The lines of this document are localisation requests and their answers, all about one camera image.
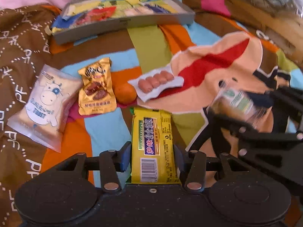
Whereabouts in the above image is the round rice cracker packet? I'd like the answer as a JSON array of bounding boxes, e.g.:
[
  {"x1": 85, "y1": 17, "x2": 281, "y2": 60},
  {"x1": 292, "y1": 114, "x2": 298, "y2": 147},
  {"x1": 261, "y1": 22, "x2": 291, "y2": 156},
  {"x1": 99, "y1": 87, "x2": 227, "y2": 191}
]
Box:
[{"x1": 123, "y1": 5, "x2": 155, "y2": 16}]

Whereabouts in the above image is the round brown biscuit packet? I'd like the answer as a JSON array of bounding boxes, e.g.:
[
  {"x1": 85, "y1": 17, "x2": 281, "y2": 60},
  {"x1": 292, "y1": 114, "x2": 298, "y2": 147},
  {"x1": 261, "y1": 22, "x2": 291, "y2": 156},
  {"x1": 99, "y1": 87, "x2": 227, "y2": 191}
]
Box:
[{"x1": 208, "y1": 85, "x2": 261, "y2": 128}]

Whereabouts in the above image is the grey cardboard tray box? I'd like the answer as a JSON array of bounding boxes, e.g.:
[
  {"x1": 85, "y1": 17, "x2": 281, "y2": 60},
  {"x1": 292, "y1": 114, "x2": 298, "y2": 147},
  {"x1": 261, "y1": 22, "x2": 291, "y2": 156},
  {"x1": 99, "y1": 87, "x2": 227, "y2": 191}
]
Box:
[{"x1": 45, "y1": 0, "x2": 195, "y2": 45}]

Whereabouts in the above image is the brown patterned PF blanket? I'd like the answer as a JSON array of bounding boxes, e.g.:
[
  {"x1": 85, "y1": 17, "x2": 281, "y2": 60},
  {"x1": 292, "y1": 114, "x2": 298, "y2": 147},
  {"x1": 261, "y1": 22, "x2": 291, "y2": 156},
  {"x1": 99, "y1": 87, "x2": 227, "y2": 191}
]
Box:
[{"x1": 0, "y1": 3, "x2": 96, "y2": 227}]

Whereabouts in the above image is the sausage packet white tray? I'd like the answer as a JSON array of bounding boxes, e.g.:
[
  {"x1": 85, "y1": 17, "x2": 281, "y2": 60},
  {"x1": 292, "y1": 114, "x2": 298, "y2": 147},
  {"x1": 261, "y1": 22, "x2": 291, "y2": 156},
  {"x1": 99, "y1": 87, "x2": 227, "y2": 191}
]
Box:
[{"x1": 128, "y1": 65, "x2": 184, "y2": 102}]

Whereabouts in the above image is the yellow biscuit bar packet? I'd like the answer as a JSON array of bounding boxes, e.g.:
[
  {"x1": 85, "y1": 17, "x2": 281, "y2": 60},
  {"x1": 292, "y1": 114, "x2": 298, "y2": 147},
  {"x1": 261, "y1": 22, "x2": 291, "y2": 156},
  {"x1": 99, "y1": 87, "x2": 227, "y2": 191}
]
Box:
[{"x1": 131, "y1": 107, "x2": 180, "y2": 184}]

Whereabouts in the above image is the white cow toast packet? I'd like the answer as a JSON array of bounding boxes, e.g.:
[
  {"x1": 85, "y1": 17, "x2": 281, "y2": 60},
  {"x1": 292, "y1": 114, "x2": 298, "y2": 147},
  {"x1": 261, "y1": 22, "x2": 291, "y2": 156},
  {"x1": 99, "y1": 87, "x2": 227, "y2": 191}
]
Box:
[{"x1": 8, "y1": 65, "x2": 83, "y2": 153}]

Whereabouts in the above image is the gold date snack packet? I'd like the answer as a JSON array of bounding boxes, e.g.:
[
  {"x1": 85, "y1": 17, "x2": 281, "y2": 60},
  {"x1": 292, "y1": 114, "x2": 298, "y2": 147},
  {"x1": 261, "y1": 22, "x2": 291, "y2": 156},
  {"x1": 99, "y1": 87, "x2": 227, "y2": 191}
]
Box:
[{"x1": 78, "y1": 58, "x2": 117, "y2": 116}]

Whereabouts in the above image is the dark dried meat packet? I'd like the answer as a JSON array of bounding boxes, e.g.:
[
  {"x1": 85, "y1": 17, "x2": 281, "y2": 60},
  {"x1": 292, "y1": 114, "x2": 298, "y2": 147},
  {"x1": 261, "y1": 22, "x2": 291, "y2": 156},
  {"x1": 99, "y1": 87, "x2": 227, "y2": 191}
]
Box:
[{"x1": 73, "y1": 10, "x2": 105, "y2": 26}]

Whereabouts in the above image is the blue white stick sachet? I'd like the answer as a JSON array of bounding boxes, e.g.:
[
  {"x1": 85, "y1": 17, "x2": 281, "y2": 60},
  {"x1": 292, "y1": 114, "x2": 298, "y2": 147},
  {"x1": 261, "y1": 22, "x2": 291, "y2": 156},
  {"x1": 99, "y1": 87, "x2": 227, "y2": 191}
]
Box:
[{"x1": 144, "y1": 4, "x2": 170, "y2": 14}]

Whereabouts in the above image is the colourful striped cartoon blanket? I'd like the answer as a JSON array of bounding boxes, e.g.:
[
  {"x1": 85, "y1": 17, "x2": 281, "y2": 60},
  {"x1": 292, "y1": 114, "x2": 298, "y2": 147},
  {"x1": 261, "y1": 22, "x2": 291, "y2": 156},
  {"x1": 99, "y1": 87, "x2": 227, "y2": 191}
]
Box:
[{"x1": 44, "y1": 0, "x2": 302, "y2": 199}]

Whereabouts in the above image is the red snack packet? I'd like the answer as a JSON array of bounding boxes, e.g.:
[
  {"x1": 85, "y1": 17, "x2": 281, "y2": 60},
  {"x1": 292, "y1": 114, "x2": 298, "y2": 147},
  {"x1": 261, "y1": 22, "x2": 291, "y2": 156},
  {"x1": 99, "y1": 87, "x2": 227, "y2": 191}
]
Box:
[{"x1": 88, "y1": 6, "x2": 116, "y2": 22}]

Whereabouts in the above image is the small orange fruit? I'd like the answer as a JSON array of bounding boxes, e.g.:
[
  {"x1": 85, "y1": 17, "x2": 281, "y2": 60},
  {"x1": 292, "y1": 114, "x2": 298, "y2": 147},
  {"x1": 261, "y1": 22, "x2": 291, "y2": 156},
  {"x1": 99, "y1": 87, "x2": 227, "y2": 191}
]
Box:
[{"x1": 113, "y1": 82, "x2": 137, "y2": 105}]

